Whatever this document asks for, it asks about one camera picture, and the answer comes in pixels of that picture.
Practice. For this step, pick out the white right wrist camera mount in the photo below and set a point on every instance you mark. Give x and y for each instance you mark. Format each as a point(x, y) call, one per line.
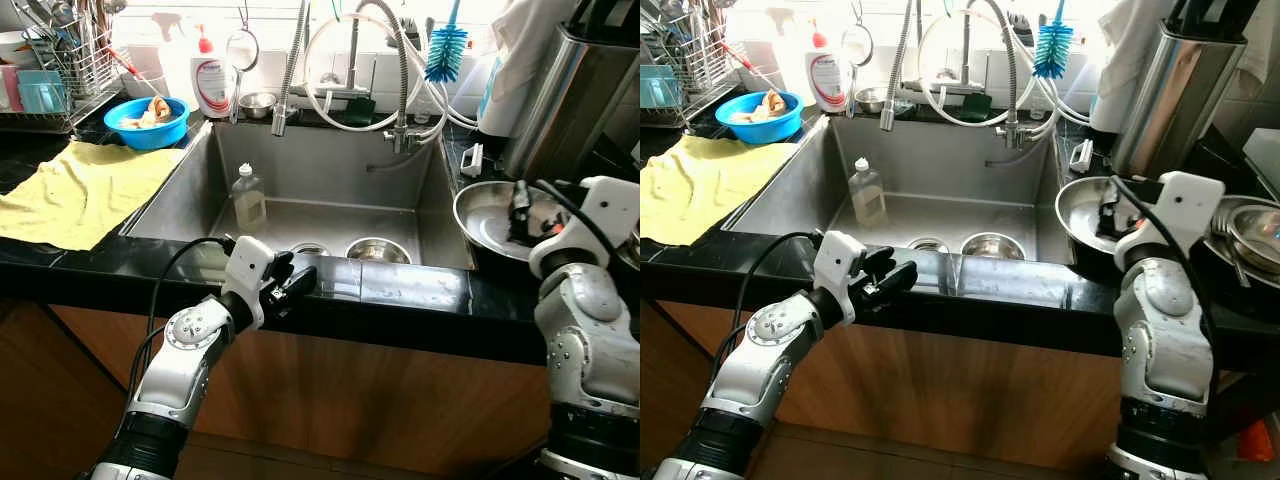
point(610, 205)
point(1190, 200)

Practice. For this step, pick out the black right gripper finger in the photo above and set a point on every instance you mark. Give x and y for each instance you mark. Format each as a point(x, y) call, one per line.
point(514, 196)
point(526, 197)
point(1117, 202)
point(1103, 201)

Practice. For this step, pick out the orange tag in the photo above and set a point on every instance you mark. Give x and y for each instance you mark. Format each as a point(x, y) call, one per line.
point(1256, 440)

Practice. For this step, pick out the steel knife block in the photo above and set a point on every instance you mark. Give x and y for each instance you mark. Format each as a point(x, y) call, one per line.
point(570, 110)
point(1180, 100)

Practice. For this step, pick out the teal bottle brush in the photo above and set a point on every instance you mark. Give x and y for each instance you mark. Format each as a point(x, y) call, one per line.
point(446, 55)
point(1053, 50)

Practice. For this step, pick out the green sponge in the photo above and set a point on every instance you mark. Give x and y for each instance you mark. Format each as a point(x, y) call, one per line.
point(977, 106)
point(361, 110)

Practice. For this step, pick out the white soap bottle red label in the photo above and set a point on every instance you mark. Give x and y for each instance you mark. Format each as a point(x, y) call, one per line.
point(827, 80)
point(212, 85)

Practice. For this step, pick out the stainless steel sink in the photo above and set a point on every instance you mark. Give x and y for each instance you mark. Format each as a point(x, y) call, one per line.
point(950, 165)
point(330, 170)

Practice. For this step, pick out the wooden cabinet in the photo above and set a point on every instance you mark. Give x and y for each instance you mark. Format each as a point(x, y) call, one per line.
point(350, 400)
point(950, 400)

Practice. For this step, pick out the white spray bottle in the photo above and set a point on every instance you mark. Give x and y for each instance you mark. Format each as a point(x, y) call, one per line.
point(172, 55)
point(790, 50)

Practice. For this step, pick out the chrome coil spring faucet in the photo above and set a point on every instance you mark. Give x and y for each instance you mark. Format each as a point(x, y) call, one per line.
point(1013, 85)
point(403, 90)

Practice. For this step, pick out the small steel bowl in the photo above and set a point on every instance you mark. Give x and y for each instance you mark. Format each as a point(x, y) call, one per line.
point(872, 98)
point(258, 103)

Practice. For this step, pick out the food scraps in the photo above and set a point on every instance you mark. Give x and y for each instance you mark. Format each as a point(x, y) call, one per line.
point(770, 103)
point(155, 108)

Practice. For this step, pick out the teal cup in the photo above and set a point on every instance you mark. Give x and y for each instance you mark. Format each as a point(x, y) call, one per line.
point(40, 92)
point(660, 88)

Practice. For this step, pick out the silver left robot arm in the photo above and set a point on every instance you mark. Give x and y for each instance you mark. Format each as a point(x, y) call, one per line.
point(180, 370)
point(780, 370)

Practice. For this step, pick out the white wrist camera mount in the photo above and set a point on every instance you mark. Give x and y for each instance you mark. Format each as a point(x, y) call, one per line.
point(245, 265)
point(610, 205)
point(1190, 200)
point(838, 262)

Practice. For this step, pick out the round steel strainer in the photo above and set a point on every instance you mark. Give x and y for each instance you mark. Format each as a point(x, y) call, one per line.
point(243, 50)
point(858, 45)

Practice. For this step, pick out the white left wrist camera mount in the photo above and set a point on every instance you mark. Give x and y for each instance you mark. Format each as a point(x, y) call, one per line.
point(245, 265)
point(838, 262)

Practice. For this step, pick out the steel spoon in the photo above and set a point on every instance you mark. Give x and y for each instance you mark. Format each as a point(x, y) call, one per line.
point(1238, 265)

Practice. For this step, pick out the blue plastic bowl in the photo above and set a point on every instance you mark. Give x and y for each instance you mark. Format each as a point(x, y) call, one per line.
point(150, 137)
point(760, 132)

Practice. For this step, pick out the white washing machine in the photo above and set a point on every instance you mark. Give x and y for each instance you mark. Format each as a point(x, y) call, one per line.
point(1265, 160)

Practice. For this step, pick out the pink cup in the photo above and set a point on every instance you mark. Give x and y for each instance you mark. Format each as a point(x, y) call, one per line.
point(7, 90)

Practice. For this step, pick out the white clip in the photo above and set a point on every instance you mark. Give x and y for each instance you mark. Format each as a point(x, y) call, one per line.
point(1080, 155)
point(472, 160)

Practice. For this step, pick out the steel deep plate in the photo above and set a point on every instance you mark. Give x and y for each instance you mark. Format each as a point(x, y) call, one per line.
point(480, 215)
point(1075, 210)
point(1265, 265)

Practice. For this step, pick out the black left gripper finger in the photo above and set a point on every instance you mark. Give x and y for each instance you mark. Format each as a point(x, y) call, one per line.
point(302, 284)
point(880, 259)
point(900, 278)
point(284, 263)

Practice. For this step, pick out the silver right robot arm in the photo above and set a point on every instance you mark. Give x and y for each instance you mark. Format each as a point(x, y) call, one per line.
point(1160, 340)
point(590, 340)

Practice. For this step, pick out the clear plastic bottle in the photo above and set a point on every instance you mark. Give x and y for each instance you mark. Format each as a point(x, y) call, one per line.
point(867, 198)
point(249, 205)

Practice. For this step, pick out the yellow cloth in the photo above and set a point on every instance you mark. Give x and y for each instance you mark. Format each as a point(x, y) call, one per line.
point(700, 185)
point(80, 190)

